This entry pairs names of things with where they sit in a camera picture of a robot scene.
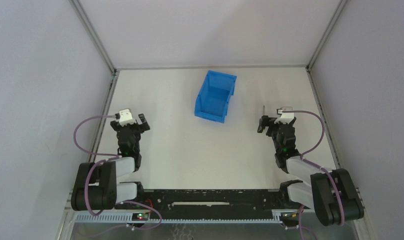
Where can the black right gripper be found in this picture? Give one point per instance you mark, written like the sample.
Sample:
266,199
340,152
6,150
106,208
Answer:
276,125

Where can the aluminium frame rail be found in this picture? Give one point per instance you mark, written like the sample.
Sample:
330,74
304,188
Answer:
110,84
311,75

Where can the small green-lit circuit board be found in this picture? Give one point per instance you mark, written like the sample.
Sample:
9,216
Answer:
140,217

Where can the slotted grey cable duct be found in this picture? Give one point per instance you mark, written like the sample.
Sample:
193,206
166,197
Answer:
177,217

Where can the aluminium frame rail right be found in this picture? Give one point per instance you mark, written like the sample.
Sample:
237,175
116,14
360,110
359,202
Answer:
311,75

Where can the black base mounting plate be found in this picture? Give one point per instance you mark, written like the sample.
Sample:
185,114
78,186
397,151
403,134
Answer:
212,200

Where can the blue plastic bin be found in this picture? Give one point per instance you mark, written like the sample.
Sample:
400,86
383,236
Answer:
213,99

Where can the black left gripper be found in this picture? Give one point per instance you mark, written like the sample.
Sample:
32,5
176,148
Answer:
129,127

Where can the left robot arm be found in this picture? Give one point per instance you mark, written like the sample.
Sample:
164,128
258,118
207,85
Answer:
97,186

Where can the aluminium frame rail left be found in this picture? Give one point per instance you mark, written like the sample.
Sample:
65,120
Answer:
110,84

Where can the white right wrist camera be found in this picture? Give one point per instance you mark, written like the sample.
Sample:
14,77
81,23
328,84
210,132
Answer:
285,115

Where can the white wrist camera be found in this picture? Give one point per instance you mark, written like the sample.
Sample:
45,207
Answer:
285,115
125,117

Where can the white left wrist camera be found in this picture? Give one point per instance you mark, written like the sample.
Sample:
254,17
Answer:
125,117

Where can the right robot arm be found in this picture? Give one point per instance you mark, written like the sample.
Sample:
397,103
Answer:
331,193

